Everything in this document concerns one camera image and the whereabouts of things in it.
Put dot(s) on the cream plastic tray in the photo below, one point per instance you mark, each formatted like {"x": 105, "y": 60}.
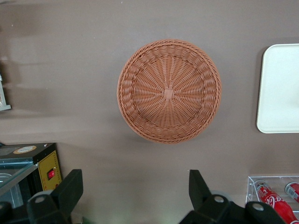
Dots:
{"x": 280, "y": 93}

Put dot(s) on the tray with pastries right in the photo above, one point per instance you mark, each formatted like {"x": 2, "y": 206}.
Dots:
{"x": 3, "y": 102}

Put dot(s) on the black glass food warmer cabinet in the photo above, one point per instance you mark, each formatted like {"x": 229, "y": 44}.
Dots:
{"x": 46, "y": 163}

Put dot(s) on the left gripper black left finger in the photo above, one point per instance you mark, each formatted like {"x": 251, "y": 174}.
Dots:
{"x": 60, "y": 200}

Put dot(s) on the clear acrylic bottle rack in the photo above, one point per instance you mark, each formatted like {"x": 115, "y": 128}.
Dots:
{"x": 251, "y": 189}

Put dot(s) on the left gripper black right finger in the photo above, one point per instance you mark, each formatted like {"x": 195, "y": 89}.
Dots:
{"x": 205, "y": 205}

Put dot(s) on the red cola bottle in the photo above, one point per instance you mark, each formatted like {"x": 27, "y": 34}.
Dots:
{"x": 293, "y": 190}
{"x": 275, "y": 203}

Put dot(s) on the round brown wicker basket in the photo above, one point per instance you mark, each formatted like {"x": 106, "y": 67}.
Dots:
{"x": 168, "y": 93}

